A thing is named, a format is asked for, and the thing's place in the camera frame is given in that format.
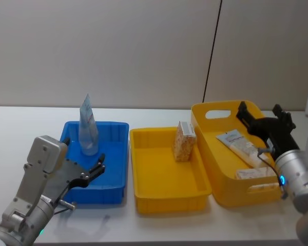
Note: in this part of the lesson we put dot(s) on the small white patterned packet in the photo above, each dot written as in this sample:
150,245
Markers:
254,173

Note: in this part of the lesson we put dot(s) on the yellow plastic tray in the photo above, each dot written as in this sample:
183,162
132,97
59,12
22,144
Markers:
161,184

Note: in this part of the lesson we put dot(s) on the white squeeze tube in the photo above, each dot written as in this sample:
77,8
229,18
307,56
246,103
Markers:
240,146

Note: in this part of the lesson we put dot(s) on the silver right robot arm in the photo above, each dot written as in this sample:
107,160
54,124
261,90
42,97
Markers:
297,169

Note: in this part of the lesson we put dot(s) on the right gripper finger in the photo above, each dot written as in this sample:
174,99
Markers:
245,114
285,116

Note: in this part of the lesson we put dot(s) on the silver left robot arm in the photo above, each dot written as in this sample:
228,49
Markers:
28,184

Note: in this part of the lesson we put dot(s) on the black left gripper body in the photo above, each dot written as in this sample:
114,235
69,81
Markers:
66,174

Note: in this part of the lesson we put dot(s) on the clear blue refill pouch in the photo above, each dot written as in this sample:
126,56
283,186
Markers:
88,133

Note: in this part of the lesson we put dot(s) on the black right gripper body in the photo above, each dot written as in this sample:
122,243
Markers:
277,135

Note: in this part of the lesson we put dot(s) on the blue plastic bin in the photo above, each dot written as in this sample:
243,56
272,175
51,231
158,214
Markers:
113,164

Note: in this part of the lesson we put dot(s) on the patterned orange snack box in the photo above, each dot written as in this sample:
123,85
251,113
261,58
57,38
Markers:
183,146

